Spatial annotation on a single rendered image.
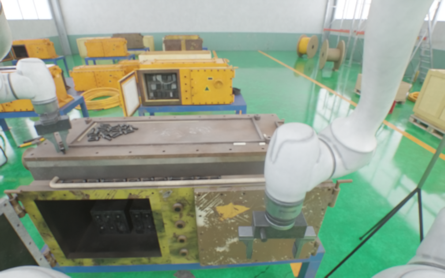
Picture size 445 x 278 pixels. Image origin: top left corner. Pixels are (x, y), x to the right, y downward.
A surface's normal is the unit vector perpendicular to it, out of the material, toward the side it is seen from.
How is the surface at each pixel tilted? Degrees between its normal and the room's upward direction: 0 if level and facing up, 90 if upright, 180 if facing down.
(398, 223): 0
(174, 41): 90
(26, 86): 89
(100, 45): 90
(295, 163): 81
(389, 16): 121
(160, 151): 0
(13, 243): 90
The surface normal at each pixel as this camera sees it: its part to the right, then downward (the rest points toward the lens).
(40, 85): 0.76, 0.32
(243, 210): 0.07, 0.48
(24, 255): 1.00, 0.02
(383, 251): 0.00, -0.88
